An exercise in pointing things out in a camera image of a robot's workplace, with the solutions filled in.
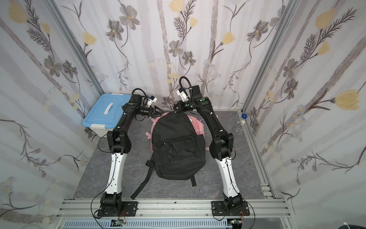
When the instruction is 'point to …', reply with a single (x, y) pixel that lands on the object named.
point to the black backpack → (178, 150)
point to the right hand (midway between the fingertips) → (177, 103)
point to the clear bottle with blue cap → (239, 129)
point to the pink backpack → (198, 124)
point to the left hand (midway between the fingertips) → (163, 111)
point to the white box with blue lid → (103, 115)
